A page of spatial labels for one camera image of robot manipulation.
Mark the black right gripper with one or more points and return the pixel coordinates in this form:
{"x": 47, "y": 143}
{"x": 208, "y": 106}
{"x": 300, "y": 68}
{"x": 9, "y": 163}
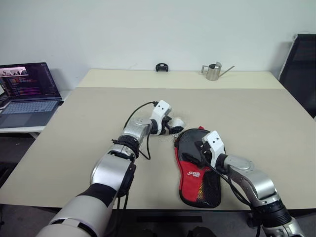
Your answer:
{"x": 205, "y": 153}

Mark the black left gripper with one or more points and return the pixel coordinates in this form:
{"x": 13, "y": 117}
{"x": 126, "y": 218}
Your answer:
{"x": 167, "y": 124}

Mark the red black paddle case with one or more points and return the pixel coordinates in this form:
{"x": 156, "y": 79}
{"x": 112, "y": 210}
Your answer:
{"x": 195, "y": 177}

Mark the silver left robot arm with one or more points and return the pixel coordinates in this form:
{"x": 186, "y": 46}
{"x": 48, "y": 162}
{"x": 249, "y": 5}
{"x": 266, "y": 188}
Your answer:
{"x": 108, "y": 170}

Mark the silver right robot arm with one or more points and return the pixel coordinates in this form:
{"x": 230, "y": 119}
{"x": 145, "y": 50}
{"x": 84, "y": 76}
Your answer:
{"x": 256, "y": 181}

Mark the steel long-spout watering can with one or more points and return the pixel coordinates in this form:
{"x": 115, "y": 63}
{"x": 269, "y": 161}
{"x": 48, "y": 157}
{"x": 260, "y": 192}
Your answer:
{"x": 213, "y": 72}

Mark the dark rounded shape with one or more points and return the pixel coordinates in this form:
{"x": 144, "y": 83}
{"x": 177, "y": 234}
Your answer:
{"x": 199, "y": 232}

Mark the black mesh office chair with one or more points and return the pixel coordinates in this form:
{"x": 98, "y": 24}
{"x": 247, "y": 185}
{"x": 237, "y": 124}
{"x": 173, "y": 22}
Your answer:
{"x": 302, "y": 71}

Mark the open dark laptop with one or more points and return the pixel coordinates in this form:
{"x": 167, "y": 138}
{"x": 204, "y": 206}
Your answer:
{"x": 29, "y": 98}

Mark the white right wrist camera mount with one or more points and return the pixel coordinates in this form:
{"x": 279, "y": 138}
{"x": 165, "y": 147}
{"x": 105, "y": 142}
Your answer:
{"x": 215, "y": 142}

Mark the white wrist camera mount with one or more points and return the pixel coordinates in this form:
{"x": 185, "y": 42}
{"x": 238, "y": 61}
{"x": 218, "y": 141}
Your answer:
{"x": 215, "y": 142}
{"x": 160, "y": 108}

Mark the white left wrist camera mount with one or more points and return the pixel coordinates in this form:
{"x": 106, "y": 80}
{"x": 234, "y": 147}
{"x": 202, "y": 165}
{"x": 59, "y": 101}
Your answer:
{"x": 160, "y": 108}

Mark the small black clamp bracket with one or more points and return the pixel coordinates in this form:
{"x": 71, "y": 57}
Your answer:
{"x": 162, "y": 67}

